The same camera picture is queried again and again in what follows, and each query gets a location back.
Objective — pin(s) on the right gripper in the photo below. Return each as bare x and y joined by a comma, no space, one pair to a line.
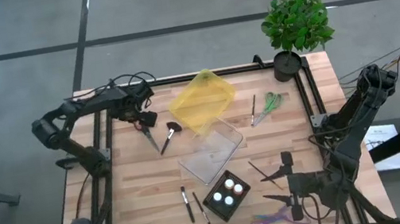
304,188

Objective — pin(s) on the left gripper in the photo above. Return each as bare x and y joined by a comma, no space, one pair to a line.
142,105

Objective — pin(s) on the black fan brush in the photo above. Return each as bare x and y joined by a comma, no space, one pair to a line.
173,127

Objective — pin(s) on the grey lidded jar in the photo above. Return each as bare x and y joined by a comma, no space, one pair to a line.
229,183

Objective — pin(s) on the slim black paintbrush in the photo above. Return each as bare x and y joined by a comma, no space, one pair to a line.
200,207

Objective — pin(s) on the black paintbrush silver ferrule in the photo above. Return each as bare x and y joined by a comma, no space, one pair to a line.
186,202

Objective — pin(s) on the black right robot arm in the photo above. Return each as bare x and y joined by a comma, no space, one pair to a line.
361,114

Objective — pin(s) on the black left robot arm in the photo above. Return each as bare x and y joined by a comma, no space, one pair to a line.
68,145

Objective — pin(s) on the yellow translucent plastic bin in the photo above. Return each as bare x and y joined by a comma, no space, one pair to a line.
202,99

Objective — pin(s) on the black slotted plastic basket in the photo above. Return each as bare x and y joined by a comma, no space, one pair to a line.
216,212

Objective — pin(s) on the clear plastic bin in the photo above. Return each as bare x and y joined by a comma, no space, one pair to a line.
211,154

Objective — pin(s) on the white paper sheet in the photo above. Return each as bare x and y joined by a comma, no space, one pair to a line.
384,147

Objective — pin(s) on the green plant in black pot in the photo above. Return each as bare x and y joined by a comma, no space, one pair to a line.
296,20

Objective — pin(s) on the black aluminium rig frame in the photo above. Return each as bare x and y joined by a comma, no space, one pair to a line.
178,79

